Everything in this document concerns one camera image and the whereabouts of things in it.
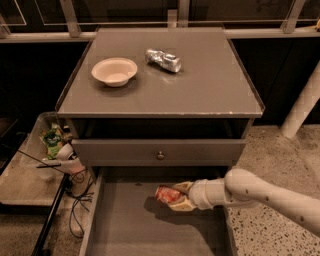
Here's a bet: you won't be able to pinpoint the white paper bowl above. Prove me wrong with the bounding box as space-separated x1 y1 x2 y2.
91 58 138 87

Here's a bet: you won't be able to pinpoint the silver crushed can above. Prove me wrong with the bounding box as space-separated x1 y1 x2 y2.
145 48 182 73

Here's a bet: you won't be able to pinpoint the metal drawer knob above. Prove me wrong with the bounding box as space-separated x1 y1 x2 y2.
157 151 165 160

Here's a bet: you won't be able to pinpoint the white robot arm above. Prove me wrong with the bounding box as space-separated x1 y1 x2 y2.
169 168 320 237

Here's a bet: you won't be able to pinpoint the green snack bag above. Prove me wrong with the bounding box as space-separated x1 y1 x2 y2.
40 123 66 160

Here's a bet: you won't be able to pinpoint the open grey middle drawer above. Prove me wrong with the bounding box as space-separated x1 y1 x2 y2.
80 167 236 256

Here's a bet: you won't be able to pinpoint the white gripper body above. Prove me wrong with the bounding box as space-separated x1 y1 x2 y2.
188 179 228 210

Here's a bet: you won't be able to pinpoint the grey drawer cabinet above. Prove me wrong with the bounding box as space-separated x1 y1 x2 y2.
54 26 266 188

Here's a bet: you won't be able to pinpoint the white support pole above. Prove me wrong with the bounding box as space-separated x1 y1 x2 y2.
280 61 320 139

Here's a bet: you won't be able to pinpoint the white cup in bin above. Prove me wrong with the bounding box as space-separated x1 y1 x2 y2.
56 144 74 161

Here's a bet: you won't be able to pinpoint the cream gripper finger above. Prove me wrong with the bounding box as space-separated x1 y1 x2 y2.
168 197 197 212
172 181 193 195

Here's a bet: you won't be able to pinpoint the black cables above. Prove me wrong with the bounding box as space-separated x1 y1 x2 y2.
65 166 97 240

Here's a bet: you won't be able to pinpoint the grey top drawer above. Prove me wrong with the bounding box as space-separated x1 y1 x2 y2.
72 139 245 167

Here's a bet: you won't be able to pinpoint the red coke can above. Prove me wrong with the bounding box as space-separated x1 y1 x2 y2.
155 185 183 204

